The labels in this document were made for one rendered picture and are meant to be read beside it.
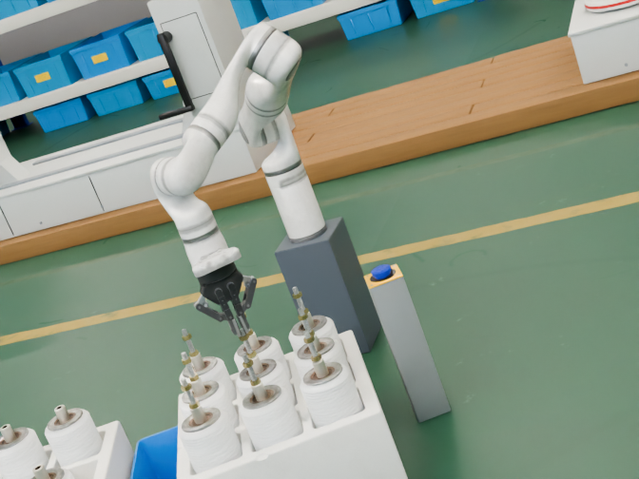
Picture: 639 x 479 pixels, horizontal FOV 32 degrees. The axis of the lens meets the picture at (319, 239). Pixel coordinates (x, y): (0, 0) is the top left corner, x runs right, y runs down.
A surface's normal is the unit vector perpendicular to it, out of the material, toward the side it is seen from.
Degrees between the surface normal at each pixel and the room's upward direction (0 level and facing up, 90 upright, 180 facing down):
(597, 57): 90
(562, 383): 0
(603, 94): 90
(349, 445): 90
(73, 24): 90
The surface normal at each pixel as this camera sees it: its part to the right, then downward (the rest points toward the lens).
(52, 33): -0.25, 0.41
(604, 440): -0.33, -0.89
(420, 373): 0.11, 0.30
